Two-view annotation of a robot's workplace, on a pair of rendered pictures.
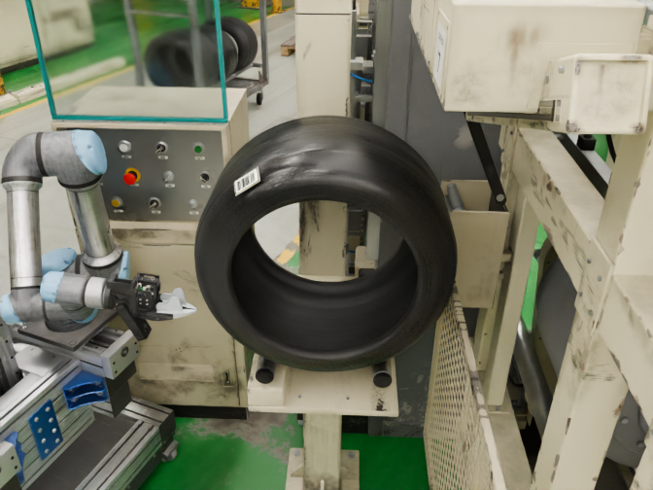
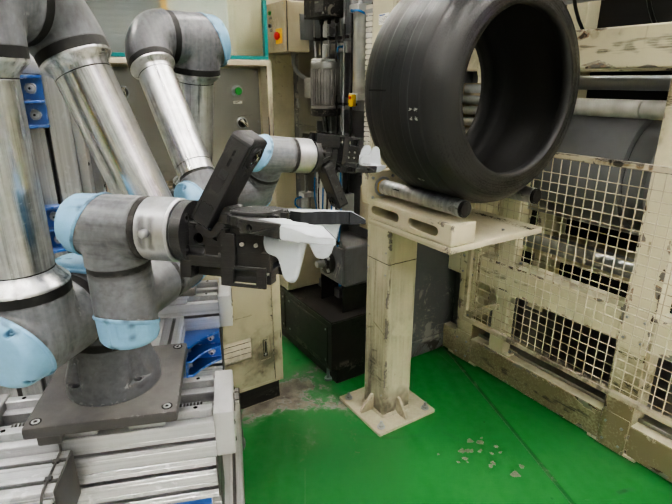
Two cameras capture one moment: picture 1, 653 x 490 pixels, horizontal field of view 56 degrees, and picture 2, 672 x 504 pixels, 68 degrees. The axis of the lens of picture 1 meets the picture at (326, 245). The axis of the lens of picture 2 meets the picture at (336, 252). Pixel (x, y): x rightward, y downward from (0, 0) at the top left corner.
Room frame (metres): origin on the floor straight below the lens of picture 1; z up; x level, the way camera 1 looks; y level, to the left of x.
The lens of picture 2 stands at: (0.28, 1.11, 1.21)
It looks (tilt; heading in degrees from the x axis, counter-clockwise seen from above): 19 degrees down; 325
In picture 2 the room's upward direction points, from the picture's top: straight up
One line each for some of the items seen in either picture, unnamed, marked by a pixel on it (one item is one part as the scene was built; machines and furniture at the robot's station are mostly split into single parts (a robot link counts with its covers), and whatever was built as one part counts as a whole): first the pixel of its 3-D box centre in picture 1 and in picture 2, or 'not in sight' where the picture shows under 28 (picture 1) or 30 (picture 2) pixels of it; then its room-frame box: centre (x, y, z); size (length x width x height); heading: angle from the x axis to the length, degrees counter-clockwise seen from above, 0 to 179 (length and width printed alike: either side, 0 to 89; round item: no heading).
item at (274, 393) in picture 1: (274, 349); (417, 218); (1.28, 0.14, 0.83); 0.36 x 0.09 x 0.06; 178
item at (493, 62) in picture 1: (495, 17); not in sight; (1.13, -0.29, 1.71); 0.61 x 0.25 x 0.15; 178
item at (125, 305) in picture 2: not in sight; (132, 296); (0.92, 0.99, 0.94); 0.11 x 0.08 x 0.11; 131
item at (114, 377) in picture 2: not in sight; (111, 354); (1.11, 1.00, 0.77); 0.15 x 0.15 x 0.10
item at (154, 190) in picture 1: (176, 263); (186, 246); (2.01, 0.58, 0.63); 0.56 x 0.41 x 1.27; 88
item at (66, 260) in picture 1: (61, 273); not in sight; (1.57, 0.80, 0.88); 0.13 x 0.12 x 0.14; 99
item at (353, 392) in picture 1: (326, 362); (452, 224); (1.27, 0.00, 0.80); 0.37 x 0.36 x 0.02; 88
